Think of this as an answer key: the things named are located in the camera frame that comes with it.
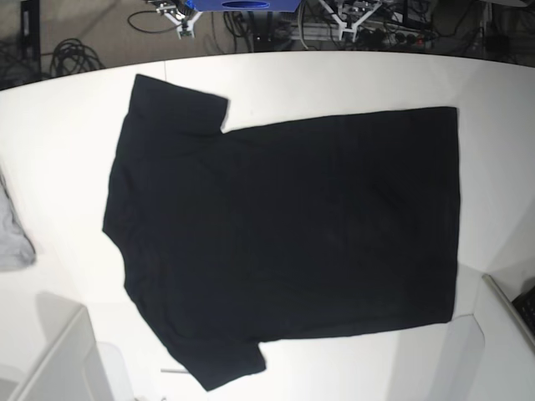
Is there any black T-shirt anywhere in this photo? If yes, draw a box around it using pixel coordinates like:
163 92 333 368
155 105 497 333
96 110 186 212
103 75 461 391

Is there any white side panel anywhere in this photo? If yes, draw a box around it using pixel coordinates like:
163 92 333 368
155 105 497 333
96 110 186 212
449 274 534 400
1 305 115 400

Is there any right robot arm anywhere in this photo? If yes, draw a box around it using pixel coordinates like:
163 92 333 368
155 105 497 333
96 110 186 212
145 0 203 39

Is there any blue box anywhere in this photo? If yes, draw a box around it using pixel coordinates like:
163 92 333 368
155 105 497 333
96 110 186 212
186 0 301 12

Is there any white side panel right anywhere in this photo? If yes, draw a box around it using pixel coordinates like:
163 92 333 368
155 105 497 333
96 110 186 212
449 274 534 400

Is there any white side panel left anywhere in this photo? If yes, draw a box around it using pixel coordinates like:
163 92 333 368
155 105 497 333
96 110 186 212
1 305 115 400

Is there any grey cloth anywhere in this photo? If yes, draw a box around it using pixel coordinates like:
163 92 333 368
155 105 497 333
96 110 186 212
0 175 37 272

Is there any coiled black cable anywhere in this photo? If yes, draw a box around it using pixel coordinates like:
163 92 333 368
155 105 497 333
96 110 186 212
49 38 105 79

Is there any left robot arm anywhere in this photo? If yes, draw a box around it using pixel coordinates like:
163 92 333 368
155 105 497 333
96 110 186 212
318 0 385 42

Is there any white power strip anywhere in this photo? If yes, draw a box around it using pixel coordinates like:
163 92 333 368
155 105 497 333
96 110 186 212
284 21 434 46

